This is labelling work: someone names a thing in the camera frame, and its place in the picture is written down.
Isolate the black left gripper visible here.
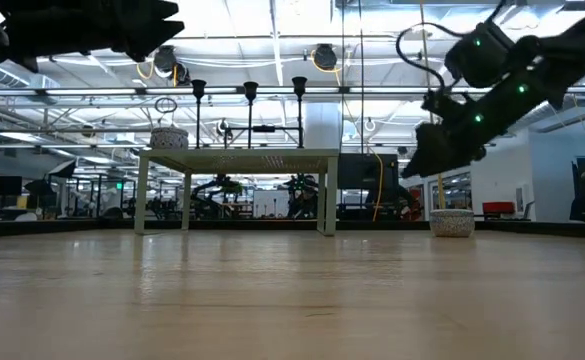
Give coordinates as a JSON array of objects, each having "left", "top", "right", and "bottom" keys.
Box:
[{"left": 6, "top": 0, "right": 186, "bottom": 74}]

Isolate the black coiled cable loop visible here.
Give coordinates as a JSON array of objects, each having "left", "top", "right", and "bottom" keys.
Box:
[{"left": 154, "top": 96, "right": 179, "bottom": 115}]

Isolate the black thin hanging cable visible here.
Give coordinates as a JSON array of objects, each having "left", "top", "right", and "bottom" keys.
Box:
[{"left": 359, "top": 0, "right": 366, "bottom": 221}]

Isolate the black box monitor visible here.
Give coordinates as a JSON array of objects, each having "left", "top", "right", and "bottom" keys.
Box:
[{"left": 337, "top": 153, "right": 401, "bottom": 221}]

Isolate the tall black candle stick holder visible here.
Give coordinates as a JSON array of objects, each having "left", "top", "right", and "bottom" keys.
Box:
[
  {"left": 243, "top": 80, "right": 259, "bottom": 150},
  {"left": 291, "top": 75, "right": 309, "bottom": 149},
  {"left": 191, "top": 78, "right": 207, "bottom": 150}
]

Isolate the red chair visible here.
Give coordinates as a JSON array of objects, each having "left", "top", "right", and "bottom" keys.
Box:
[{"left": 481, "top": 201, "right": 517, "bottom": 217}]

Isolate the black ceiling cable reel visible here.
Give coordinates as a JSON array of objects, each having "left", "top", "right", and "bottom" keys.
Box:
[
  {"left": 153, "top": 44, "right": 192, "bottom": 87},
  {"left": 312, "top": 43, "right": 339, "bottom": 72}
]

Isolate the white speckled round tin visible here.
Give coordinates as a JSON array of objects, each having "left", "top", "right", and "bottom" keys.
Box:
[{"left": 428, "top": 208, "right": 476, "bottom": 239}]

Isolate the patterned white bowl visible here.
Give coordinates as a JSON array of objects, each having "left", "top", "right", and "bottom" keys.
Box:
[{"left": 149, "top": 125, "right": 190, "bottom": 150}]

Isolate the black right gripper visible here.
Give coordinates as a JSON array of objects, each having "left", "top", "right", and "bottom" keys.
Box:
[{"left": 400, "top": 47, "right": 568, "bottom": 180}]

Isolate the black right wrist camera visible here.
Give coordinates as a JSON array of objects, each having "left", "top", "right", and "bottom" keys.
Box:
[{"left": 443, "top": 20, "right": 517, "bottom": 90}]

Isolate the black table edge rail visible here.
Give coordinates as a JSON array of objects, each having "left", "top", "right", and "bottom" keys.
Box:
[{"left": 0, "top": 218, "right": 585, "bottom": 240}]

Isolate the black overhead camera frame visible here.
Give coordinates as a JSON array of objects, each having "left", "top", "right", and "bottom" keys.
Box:
[{"left": 223, "top": 124, "right": 305, "bottom": 149}]

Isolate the black background monitor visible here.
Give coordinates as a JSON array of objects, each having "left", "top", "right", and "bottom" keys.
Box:
[{"left": 0, "top": 175, "right": 23, "bottom": 197}]

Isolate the yellow hanging cable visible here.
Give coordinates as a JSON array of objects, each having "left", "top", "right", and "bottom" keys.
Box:
[{"left": 370, "top": 152, "right": 384, "bottom": 224}]

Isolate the small white riser shelf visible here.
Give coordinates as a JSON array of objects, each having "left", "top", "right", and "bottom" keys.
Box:
[{"left": 134, "top": 147, "right": 342, "bottom": 237}]

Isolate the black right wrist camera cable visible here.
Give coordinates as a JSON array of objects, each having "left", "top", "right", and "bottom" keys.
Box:
[{"left": 395, "top": 0, "right": 508, "bottom": 95}]

